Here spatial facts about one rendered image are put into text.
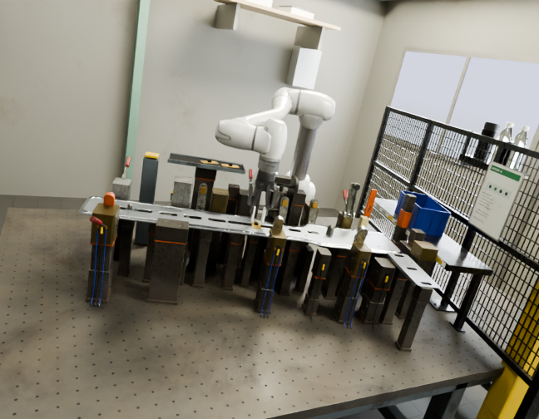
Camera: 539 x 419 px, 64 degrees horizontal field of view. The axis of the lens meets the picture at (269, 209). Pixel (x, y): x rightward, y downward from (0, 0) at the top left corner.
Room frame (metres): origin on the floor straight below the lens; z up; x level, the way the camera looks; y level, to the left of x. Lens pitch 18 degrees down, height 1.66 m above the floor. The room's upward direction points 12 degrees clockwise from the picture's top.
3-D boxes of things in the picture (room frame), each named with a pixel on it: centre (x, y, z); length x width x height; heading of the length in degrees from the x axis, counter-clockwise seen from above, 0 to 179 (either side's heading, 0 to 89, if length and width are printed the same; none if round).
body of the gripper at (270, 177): (1.75, 0.04, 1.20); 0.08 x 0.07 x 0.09; 103
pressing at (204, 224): (1.74, 0.06, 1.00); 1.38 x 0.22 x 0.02; 103
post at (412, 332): (1.52, -0.65, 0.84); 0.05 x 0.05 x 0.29; 13
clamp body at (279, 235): (1.58, -0.06, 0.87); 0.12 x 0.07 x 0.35; 13
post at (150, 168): (1.97, 0.60, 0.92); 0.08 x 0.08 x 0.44; 13
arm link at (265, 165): (1.75, 0.04, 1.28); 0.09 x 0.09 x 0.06
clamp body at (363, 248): (1.63, -0.41, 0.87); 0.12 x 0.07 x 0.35; 13
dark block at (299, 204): (2.01, -0.13, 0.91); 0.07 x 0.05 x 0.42; 13
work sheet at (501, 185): (1.88, -0.97, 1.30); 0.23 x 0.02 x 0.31; 13
